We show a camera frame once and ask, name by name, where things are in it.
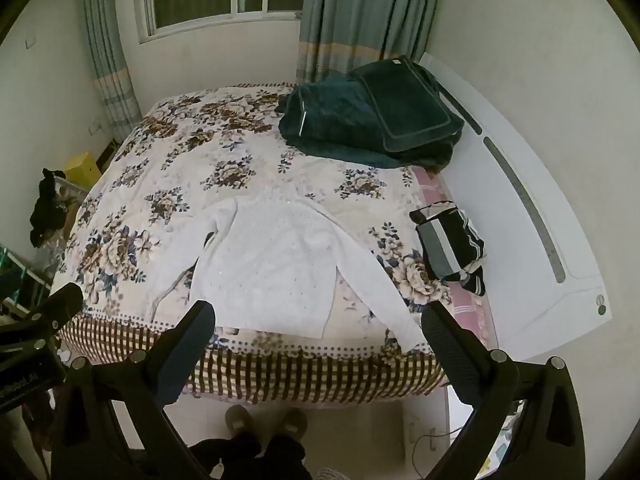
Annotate white knit sweater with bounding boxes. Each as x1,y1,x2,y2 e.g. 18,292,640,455
142,193,425,352

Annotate black clothes on rack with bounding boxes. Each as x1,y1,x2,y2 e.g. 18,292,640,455
29,168,67,248

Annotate white bed headboard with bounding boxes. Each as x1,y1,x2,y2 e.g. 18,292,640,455
420,54,612,361

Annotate yellow box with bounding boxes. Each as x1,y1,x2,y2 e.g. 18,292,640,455
64,152,102,190

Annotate grey right slipper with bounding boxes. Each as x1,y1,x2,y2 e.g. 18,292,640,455
277,408,308,442

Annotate black white striped garment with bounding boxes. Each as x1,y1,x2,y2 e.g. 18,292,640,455
409,202,486,295

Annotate floral bedspread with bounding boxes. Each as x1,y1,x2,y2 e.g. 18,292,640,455
54,84,450,405

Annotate teal curtain left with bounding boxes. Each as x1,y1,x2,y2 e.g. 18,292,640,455
80,0,141,142

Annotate teal curtain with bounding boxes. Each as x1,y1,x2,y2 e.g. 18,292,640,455
296,0,438,82
80,0,141,142

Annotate dark green folded blanket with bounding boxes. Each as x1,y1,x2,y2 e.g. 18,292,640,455
276,56,463,172

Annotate teal curtain right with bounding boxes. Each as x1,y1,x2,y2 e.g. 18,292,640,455
296,0,438,82

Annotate white cable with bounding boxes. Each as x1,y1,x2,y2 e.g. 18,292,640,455
410,424,464,480

